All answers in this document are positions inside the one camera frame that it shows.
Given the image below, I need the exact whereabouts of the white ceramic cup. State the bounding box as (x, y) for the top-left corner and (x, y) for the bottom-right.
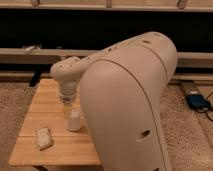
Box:
(66, 109), (82, 132)

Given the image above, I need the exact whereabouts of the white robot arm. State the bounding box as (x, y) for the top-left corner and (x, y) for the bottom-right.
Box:
(50, 32), (177, 171)

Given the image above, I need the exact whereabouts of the wooden table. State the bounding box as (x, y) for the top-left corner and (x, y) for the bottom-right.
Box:
(9, 79), (100, 166)

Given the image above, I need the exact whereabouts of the black power adapter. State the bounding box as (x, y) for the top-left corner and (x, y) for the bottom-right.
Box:
(185, 94), (210, 110)

